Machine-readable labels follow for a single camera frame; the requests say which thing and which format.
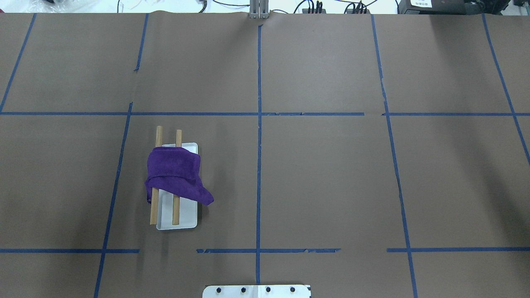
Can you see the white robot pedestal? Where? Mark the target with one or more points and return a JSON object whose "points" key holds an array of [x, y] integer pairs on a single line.
{"points": [[258, 291]]}

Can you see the purple towel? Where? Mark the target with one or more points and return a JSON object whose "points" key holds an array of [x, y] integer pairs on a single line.
{"points": [[177, 171]]}

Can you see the black box with label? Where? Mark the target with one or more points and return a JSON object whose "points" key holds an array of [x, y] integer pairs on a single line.
{"points": [[444, 7]]}

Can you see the aluminium frame post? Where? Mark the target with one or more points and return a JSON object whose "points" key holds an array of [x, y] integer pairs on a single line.
{"points": [[259, 9]]}

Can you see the wooden bar towel rack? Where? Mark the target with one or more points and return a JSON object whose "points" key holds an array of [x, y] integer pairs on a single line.
{"points": [[168, 211]]}

